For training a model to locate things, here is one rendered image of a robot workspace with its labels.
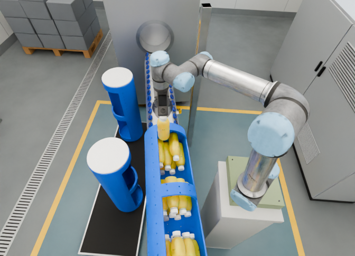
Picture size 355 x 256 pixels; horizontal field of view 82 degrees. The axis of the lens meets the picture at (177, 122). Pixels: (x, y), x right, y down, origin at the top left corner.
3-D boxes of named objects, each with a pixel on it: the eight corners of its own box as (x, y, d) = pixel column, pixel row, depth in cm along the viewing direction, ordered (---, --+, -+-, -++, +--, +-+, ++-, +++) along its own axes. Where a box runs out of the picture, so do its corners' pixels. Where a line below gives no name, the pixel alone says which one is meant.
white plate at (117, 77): (111, 64, 199) (111, 65, 200) (95, 82, 183) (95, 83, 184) (137, 70, 194) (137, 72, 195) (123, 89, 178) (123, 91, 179)
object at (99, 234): (159, 129, 281) (158, 122, 269) (139, 260, 189) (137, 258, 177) (121, 126, 282) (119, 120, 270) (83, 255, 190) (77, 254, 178)
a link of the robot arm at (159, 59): (160, 64, 75) (145, 55, 79) (161, 86, 84) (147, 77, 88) (175, 55, 79) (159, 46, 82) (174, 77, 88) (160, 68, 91)
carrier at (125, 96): (126, 121, 269) (115, 138, 253) (111, 65, 201) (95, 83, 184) (146, 126, 264) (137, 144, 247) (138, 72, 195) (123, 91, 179)
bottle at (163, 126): (157, 131, 123) (156, 112, 108) (169, 131, 124) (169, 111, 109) (158, 141, 119) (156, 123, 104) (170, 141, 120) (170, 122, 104)
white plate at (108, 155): (92, 180, 127) (93, 181, 128) (134, 161, 136) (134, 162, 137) (82, 146, 142) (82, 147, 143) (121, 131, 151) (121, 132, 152)
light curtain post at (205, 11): (190, 142, 269) (209, 2, 135) (191, 146, 265) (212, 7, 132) (185, 143, 268) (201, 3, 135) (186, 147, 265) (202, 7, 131)
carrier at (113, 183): (120, 217, 197) (147, 203, 206) (92, 182, 128) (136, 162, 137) (111, 191, 212) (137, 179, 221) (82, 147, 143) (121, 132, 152)
